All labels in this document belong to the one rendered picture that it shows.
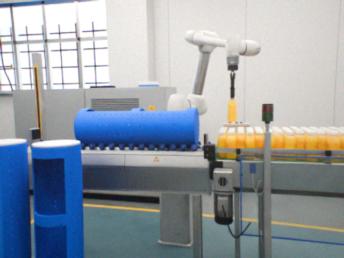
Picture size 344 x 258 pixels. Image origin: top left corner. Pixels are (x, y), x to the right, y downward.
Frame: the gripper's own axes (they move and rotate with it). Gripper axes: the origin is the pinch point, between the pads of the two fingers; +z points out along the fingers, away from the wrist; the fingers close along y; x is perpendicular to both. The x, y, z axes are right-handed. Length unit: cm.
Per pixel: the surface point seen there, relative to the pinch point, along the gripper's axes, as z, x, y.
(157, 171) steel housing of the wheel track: 53, -50, 26
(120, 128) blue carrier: 23, -77, 27
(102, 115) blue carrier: 14, -91, 24
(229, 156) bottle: 40, -1, 30
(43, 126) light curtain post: 25, -164, -17
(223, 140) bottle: 30.8, -5.1, 27.1
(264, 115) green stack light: 13, 19, 52
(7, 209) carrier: 70, -136, 65
